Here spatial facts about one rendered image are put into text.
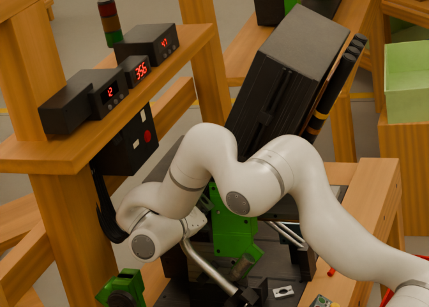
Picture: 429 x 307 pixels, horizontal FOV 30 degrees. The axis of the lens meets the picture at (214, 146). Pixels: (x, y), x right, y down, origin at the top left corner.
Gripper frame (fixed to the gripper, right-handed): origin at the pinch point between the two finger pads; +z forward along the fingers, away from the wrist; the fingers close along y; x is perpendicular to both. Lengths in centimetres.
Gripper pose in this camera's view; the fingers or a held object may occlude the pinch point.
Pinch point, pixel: (198, 207)
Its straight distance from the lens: 214.1
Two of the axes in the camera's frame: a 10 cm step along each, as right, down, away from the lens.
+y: -6.9, -7.1, 1.2
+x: -6.1, 6.7, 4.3
